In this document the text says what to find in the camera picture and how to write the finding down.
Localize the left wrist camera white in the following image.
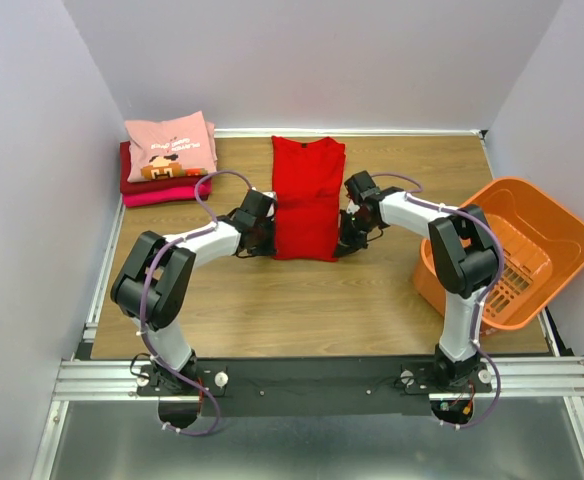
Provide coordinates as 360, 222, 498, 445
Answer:
264, 191, 277, 218

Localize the orange plastic laundry basket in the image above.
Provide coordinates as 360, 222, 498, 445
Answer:
411, 176, 584, 334

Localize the magenta folded t shirt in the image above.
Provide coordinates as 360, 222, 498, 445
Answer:
122, 185, 196, 208

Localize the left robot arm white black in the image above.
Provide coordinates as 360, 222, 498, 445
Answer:
110, 189, 277, 385

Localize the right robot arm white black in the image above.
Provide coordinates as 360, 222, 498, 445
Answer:
334, 171, 505, 386

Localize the dark red folded t shirt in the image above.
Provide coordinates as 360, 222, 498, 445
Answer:
119, 141, 201, 194

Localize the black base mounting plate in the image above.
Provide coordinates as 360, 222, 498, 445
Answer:
136, 355, 492, 418

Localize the pink folded printed t shirt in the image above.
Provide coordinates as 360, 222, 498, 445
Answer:
124, 111, 217, 183

